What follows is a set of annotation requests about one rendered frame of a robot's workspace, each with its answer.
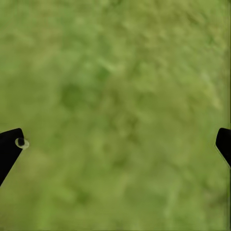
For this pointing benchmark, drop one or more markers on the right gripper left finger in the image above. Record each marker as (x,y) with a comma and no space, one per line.
(11,144)

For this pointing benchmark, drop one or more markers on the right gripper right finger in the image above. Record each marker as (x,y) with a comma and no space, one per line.
(223,143)

